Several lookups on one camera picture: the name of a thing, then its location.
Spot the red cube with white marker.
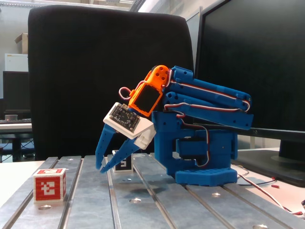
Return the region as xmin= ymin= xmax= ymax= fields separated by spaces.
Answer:
xmin=32 ymin=168 xmax=67 ymax=203

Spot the white background desk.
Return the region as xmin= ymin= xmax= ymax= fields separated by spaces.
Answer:
xmin=0 ymin=123 xmax=33 ymax=163

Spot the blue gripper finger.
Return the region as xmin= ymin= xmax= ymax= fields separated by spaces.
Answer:
xmin=99 ymin=139 xmax=145 ymax=174
xmin=95 ymin=123 xmax=120 ymax=170

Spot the black Dell monitor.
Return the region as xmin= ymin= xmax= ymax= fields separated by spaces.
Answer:
xmin=194 ymin=0 xmax=305 ymax=188

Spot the thin wire with red connector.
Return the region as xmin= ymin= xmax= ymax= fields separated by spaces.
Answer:
xmin=247 ymin=176 xmax=281 ymax=189

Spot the wrist camera on white mount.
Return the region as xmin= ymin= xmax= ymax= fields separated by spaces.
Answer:
xmin=103 ymin=102 xmax=157 ymax=150

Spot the red white servo cable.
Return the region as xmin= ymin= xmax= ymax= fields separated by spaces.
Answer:
xmin=234 ymin=166 xmax=305 ymax=217

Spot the black keyboard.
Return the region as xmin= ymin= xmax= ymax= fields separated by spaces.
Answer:
xmin=0 ymin=118 xmax=32 ymax=124

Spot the black cube with white marker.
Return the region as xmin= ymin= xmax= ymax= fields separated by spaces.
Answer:
xmin=112 ymin=149 xmax=133 ymax=172

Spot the black background monitor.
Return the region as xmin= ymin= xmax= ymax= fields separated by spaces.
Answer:
xmin=2 ymin=71 xmax=31 ymax=113

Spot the aluminium slotted base plate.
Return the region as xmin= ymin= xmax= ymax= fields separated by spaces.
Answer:
xmin=0 ymin=154 xmax=296 ymax=229

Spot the brown cardboard box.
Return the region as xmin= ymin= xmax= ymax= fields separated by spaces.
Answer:
xmin=14 ymin=32 xmax=29 ymax=54

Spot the white cabinet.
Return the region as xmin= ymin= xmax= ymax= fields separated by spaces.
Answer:
xmin=4 ymin=53 xmax=29 ymax=72

